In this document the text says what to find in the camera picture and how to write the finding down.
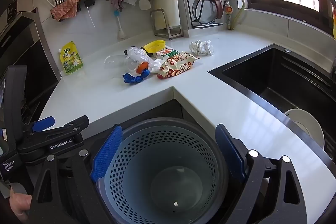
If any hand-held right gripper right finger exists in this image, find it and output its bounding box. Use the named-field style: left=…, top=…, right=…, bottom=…
left=215, top=123, right=308, bottom=224

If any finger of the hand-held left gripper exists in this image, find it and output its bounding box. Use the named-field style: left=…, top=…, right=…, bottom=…
left=31, top=116, right=56, bottom=133
left=41, top=115, right=90, bottom=139

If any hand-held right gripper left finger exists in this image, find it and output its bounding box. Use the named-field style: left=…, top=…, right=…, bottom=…
left=28, top=124, right=124, bottom=224

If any grey bin with perforated basket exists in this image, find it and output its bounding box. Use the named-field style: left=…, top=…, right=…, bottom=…
left=91, top=117, right=248, bottom=224

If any clear plastic bag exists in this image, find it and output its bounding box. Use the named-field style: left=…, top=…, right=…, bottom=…
left=123, top=47, right=156, bottom=70

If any white tissue paper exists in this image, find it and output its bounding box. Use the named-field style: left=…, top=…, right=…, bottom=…
left=189, top=40, right=215, bottom=56

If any person's left hand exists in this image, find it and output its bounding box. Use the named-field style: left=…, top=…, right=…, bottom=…
left=9, top=192, right=33, bottom=223

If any black kitchen appliance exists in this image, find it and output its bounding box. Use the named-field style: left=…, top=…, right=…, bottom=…
left=0, top=7, right=62, bottom=126

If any yellow green refill pouch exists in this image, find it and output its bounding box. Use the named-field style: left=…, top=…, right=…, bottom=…
left=58, top=41, right=84, bottom=75

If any blue plastic scrap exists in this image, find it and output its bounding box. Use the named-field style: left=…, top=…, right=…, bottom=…
left=123, top=69, right=151, bottom=85

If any clear plastic bottle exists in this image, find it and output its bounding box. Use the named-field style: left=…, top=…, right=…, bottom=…
left=104, top=54, right=139, bottom=79

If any steel sink basin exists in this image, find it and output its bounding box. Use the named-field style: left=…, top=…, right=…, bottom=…
left=207, top=43, right=336, bottom=161

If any white plate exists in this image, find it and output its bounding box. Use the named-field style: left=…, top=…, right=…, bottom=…
left=283, top=109, right=325, bottom=151

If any red patterned snack bag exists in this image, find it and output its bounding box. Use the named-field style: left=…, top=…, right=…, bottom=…
left=157, top=52, right=201, bottom=80

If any white bottle brush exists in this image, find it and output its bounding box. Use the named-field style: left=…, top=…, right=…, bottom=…
left=114, top=10, right=127, bottom=39

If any pink dish cloth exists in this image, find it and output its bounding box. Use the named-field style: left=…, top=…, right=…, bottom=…
left=50, top=0, right=81, bottom=22

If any red green carton box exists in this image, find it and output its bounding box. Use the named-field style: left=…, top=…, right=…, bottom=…
left=155, top=47, right=179, bottom=59

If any glass pot lid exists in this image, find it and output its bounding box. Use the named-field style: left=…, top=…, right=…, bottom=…
left=193, top=0, right=227, bottom=25

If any black lid rack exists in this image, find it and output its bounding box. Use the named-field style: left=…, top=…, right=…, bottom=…
left=185, top=0, right=232, bottom=29

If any yellow hose with valve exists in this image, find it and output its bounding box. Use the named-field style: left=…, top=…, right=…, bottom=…
left=223, top=0, right=246, bottom=30

